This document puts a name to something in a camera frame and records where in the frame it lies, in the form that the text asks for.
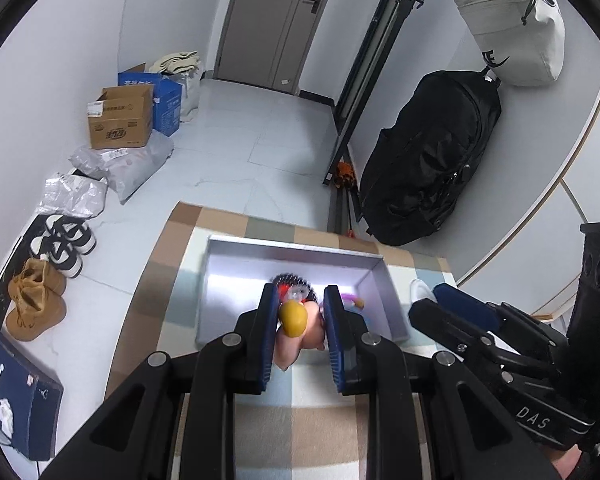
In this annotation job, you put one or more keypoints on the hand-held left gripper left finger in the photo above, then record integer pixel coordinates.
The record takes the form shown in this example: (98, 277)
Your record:
(265, 340)

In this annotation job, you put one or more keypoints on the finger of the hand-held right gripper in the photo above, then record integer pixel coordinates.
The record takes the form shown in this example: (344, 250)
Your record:
(462, 302)
(430, 320)

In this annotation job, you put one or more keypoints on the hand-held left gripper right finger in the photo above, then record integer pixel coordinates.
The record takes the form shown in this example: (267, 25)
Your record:
(335, 345)

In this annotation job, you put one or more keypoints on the yellow haired doll figure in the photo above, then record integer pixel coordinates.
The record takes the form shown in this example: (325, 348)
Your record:
(292, 320)

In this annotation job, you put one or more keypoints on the grey cardboard box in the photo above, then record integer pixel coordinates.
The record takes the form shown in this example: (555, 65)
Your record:
(230, 280)

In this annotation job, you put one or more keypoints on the person's right forearm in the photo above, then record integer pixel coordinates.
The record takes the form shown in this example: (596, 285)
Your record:
(572, 467)

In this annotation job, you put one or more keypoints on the white round trinket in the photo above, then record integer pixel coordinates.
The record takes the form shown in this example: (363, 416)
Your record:
(420, 290)

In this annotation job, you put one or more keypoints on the black backpack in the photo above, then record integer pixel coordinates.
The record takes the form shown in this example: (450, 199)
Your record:
(425, 160)

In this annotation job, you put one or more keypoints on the white wardrobe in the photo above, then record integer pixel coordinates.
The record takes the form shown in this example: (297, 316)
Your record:
(555, 185)

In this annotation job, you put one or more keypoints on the orange small object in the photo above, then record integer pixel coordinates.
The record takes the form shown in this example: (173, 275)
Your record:
(344, 172)

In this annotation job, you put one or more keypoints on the large grey mailer bag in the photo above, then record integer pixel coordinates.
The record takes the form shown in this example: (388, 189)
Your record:
(135, 160)

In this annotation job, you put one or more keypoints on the black and white sneaker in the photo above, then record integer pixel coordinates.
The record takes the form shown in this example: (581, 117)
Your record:
(70, 232)
(57, 255)

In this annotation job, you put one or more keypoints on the tan suede boot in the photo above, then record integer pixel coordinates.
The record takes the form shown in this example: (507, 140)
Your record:
(37, 280)
(32, 315)

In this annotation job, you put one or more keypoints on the clear plastic bag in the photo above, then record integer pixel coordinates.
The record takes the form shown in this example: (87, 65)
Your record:
(72, 195)

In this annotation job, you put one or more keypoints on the small grey mailer bag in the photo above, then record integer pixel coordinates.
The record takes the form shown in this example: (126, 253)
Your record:
(87, 160)

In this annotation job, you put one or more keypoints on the navy shoe box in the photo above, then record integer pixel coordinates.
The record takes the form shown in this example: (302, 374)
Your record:
(15, 390)

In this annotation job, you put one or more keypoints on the white plastic bag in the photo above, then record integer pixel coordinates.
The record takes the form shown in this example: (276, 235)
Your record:
(190, 95)

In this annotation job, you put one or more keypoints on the blue cardboard carton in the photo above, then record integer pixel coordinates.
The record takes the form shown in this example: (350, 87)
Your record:
(167, 100)

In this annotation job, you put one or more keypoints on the brown cardboard carton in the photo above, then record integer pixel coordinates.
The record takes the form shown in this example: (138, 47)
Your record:
(120, 120)

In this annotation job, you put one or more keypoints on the beige sling bag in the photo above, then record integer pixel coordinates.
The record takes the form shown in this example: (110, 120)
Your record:
(515, 30)

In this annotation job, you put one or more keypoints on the cream tote bag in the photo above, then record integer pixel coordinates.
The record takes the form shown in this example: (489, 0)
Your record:
(177, 62)

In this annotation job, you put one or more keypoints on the grey door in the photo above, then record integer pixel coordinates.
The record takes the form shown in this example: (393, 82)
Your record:
(275, 20)

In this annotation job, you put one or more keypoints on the black sliding door frame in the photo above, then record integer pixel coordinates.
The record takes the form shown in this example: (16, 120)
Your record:
(370, 60)

